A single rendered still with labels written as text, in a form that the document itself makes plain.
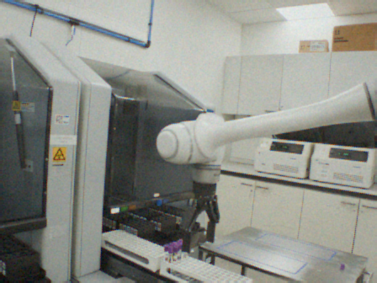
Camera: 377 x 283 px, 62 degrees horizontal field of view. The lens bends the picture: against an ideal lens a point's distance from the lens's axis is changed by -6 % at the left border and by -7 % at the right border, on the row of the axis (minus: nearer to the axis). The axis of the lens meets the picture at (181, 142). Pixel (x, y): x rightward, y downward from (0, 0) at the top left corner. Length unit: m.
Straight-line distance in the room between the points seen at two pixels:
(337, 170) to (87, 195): 2.48
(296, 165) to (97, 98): 2.46
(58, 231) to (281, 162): 2.57
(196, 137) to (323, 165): 2.51
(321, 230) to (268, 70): 1.78
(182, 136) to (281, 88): 2.96
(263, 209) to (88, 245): 2.47
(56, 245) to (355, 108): 0.99
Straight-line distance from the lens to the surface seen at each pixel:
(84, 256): 1.27
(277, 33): 4.27
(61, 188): 1.13
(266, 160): 3.43
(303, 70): 3.68
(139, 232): 1.41
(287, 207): 3.39
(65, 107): 1.10
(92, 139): 1.18
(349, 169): 3.21
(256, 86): 3.84
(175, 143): 0.80
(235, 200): 3.61
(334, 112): 0.89
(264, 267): 1.31
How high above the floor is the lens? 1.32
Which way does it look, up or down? 3 degrees down
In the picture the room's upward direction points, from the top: 5 degrees clockwise
